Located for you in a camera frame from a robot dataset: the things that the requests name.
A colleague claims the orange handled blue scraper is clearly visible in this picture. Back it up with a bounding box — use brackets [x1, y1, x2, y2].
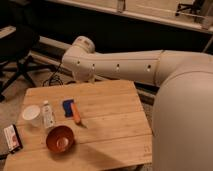
[62, 99, 85, 127]

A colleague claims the white plastic bottle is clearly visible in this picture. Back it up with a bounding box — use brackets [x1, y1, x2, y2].
[42, 101, 55, 129]

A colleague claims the black office chair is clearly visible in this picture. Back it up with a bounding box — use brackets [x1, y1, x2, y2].
[0, 25, 43, 102]

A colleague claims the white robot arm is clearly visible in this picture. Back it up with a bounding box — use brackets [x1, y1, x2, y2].
[62, 36, 213, 171]

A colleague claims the black cable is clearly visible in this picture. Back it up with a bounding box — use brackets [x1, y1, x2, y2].
[41, 63, 76, 87]

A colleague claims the white plastic cup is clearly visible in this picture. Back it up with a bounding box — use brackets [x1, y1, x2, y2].
[22, 105, 41, 127]

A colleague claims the background black chair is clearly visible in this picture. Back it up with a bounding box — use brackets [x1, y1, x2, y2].
[175, 0, 210, 16]

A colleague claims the brown ceramic bowl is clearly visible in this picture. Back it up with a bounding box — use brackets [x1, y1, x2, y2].
[46, 125, 74, 153]

